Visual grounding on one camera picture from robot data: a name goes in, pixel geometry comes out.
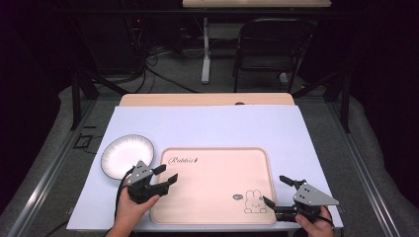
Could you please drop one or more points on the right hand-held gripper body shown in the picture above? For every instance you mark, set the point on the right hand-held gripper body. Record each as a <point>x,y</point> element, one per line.
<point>311,197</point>

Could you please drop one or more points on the black metal frame post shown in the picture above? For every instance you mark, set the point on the black metal frame post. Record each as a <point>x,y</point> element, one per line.
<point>345,105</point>
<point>76,98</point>

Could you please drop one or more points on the person's left hand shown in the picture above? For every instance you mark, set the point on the person's left hand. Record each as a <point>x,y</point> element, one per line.
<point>130,214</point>

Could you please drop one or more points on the grey metal floor rail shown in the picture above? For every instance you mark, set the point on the grey metal floor rail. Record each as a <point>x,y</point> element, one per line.
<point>369,171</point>
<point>49,184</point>

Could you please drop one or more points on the pale blue table mat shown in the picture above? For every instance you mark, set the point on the pale blue table mat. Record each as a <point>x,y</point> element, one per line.
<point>210,126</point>

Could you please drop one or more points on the person's right hand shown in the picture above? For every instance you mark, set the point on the person's right hand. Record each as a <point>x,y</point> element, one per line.
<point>318,227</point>

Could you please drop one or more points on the pink tray with rabbit print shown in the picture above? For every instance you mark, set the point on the pink tray with rabbit print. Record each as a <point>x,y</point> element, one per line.
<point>214,184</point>

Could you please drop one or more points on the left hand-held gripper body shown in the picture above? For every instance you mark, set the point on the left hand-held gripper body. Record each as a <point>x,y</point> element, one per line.
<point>140,184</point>

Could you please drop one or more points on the black folding chair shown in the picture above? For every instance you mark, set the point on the black folding chair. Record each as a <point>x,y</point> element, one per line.
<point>273,42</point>

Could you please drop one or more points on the white desk leg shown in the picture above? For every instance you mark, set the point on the white desk leg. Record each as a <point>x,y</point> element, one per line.
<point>206,65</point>

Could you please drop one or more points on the white plate with dark rim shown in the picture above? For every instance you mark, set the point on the white plate with dark rim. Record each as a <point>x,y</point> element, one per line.
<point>125,154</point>

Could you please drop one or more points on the light wooden table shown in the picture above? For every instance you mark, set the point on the light wooden table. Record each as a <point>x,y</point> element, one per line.
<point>204,99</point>

